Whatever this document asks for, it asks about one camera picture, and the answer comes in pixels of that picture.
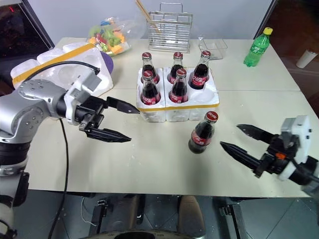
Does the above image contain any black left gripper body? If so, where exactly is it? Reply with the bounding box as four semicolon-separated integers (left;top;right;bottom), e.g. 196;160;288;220
74;95;110;133

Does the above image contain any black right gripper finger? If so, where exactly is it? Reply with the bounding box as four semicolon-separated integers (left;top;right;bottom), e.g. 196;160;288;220
219;140;263;173
236;123;275;145

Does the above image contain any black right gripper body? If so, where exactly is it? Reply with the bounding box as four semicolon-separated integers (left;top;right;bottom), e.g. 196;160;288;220
254;133;298;178

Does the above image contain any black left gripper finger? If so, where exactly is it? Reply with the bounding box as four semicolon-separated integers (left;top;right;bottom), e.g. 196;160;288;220
86;127;132;143
106;96;141;115

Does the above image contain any glass cola bottle red cap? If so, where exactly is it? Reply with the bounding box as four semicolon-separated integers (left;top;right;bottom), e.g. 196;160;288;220
141;52;160;84
168;68;189;104
140;70;162;105
188;111;219;155
188;50;212;91
166;51;185;84

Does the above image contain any white foam box yellow tape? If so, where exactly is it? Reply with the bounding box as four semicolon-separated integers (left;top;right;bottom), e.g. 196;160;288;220
10;42;114;98

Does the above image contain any white foam crate yellow tape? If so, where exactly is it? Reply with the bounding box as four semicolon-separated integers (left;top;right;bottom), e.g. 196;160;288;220
136;66;221;123

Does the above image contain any purple rounded object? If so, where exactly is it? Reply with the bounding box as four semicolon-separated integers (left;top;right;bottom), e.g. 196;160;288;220
99;51;115;76

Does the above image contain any black table leg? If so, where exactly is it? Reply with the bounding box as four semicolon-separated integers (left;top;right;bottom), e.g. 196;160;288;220
90;198;108;233
218;197;248;239
135;194;147;225

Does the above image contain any clear bag of colourful toys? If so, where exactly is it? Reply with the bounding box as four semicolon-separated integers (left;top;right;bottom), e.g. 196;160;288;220
86;15;148;57

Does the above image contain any brown rounded object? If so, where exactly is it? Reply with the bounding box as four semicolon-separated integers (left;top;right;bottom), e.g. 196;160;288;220
179;195;207;238

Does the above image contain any green plastic soda bottle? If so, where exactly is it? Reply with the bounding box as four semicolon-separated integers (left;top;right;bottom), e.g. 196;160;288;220
243;27;274;68

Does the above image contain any white cup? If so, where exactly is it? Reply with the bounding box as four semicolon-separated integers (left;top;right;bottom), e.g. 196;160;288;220
296;49;319;69

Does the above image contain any wooden chopstick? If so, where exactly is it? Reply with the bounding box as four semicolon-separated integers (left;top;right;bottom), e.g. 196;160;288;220
137;0;160;32
135;0;161;34

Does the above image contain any clear plastic container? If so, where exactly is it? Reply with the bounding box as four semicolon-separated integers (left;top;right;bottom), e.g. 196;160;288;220
198;36;228;61

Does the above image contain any black screen panel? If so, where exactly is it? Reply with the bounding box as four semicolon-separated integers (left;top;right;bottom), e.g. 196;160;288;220
0;0;56;61

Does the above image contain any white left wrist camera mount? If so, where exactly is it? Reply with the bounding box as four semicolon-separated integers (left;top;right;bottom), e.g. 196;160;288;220
64;73;103;126

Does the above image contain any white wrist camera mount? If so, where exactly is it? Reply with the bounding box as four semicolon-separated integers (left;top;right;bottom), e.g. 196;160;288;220
278;115;313;181
64;73;103;126

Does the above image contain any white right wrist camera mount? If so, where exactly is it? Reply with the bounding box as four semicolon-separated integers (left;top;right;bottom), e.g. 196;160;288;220
278;115;313;181

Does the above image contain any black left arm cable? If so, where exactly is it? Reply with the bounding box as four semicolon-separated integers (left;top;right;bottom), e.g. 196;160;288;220
23;60;101;83

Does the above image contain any black hanging cable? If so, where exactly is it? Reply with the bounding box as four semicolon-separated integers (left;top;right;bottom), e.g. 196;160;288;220
46;118;70;239

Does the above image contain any metal wire rack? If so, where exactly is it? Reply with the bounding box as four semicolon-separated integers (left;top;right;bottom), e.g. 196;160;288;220
147;2;194;54

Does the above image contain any thin white cable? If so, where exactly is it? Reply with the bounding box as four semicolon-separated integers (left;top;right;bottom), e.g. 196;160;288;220
80;197;97;228

